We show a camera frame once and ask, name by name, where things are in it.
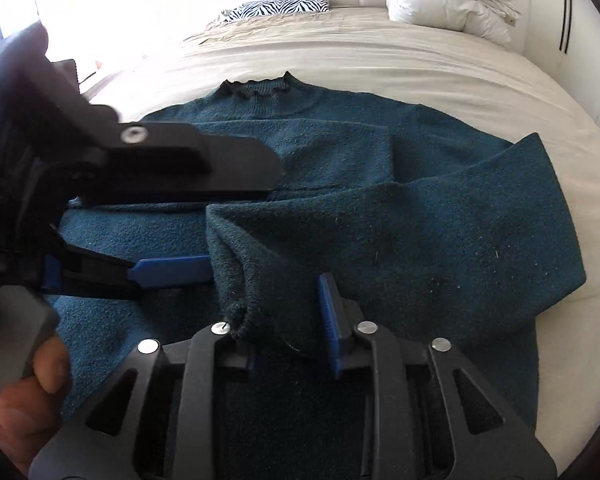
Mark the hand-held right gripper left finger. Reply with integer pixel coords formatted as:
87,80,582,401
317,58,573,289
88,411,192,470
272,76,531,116
29,321,260,480

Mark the person's left hand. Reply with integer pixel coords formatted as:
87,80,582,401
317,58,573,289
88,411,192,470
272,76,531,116
0,332,74,480

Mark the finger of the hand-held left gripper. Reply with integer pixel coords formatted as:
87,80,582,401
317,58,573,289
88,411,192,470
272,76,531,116
74,121,288,207
45,239,214,302

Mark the zebra print pillow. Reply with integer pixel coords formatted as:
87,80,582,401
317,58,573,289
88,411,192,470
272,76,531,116
224,0,332,23

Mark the dark teal knit sweater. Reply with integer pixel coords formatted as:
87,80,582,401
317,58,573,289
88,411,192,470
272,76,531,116
45,71,588,480

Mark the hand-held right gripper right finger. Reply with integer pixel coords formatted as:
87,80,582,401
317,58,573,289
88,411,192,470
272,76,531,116
317,273,558,480

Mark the bed with beige sheet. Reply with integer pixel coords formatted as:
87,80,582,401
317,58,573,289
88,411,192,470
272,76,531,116
80,6,600,480

